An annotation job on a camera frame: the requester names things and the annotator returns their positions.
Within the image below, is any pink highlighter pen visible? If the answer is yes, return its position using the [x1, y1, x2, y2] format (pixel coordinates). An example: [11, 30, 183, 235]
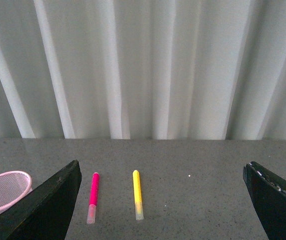
[87, 172, 100, 225]

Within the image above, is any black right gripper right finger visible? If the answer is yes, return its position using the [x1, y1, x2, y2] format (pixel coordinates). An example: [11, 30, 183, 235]
[243, 162, 286, 240]

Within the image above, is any white curtain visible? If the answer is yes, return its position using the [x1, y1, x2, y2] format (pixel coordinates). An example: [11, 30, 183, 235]
[0, 0, 286, 140]

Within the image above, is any pink mesh cup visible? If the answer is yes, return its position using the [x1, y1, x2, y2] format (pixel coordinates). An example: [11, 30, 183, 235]
[0, 170, 33, 214]

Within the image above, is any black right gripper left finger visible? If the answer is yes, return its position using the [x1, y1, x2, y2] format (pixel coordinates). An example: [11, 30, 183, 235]
[0, 160, 82, 240]

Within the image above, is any yellow highlighter pen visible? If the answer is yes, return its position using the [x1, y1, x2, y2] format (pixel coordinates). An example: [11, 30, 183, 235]
[132, 170, 144, 221]

